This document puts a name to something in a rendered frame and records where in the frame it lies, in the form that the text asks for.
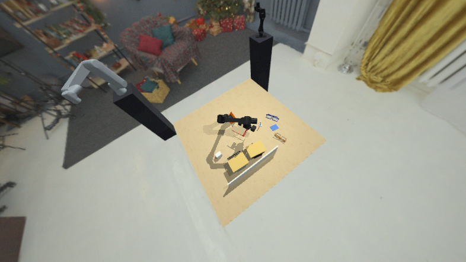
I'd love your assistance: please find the blue flat square tag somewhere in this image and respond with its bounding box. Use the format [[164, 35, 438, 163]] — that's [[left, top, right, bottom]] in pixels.
[[270, 124, 279, 131]]

